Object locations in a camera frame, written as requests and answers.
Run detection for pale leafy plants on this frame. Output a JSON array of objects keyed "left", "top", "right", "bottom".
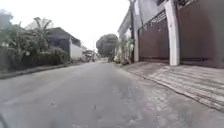
[{"left": 113, "top": 35, "right": 135, "bottom": 65}]

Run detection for large round tree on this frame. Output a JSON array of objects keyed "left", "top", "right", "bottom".
[{"left": 95, "top": 33, "right": 119, "bottom": 58}]

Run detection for grey concrete road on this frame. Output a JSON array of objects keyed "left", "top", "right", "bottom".
[{"left": 0, "top": 59, "right": 224, "bottom": 128}]

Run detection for tiled driveway apron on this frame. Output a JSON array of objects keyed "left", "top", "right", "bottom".
[{"left": 121, "top": 60, "right": 224, "bottom": 113}]

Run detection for concrete kerb strip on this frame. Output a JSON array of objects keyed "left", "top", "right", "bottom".
[{"left": 0, "top": 61, "right": 84, "bottom": 80}]

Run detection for green bushes and plants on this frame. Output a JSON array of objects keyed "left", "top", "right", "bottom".
[{"left": 0, "top": 16, "right": 71, "bottom": 73}]

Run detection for dark building with white wall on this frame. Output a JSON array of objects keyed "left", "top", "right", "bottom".
[{"left": 46, "top": 27, "right": 84, "bottom": 62}]

